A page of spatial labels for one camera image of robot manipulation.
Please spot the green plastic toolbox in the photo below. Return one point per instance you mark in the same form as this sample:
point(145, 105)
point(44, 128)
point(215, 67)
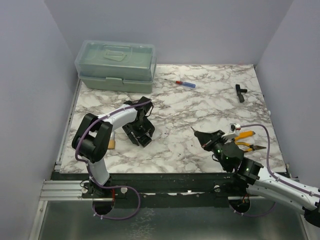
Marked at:
point(117, 66)

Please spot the aluminium extrusion rail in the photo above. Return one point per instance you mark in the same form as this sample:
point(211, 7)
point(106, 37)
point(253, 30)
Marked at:
point(66, 190)

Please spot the brass padlock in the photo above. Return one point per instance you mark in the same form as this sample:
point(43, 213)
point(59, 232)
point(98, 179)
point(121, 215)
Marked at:
point(112, 142)

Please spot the black padlock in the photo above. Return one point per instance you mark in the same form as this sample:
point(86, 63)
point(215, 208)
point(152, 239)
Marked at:
point(144, 140)

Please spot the red blue screwdriver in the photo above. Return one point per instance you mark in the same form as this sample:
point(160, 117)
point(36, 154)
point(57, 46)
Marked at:
point(181, 83)

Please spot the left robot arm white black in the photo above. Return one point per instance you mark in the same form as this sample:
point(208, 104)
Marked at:
point(94, 134)

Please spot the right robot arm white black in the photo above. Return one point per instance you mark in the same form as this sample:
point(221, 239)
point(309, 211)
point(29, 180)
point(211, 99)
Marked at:
point(258, 179)

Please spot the yellow handled pliers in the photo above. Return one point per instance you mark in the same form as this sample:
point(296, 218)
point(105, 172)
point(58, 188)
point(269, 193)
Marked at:
point(250, 147)

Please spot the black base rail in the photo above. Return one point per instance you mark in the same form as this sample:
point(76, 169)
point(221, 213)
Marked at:
point(167, 190)

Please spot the black-headed key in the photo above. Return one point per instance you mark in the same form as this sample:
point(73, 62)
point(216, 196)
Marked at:
point(194, 129)

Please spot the black T-shaped tool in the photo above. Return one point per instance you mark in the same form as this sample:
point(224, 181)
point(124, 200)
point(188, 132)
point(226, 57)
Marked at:
point(239, 92)

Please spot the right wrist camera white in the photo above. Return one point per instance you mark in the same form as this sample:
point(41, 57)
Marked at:
point(234, 131)

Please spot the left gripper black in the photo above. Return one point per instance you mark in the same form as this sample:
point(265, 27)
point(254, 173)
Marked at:
point(127, 128)

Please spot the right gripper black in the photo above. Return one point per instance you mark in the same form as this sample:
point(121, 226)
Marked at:
point(207, 139)

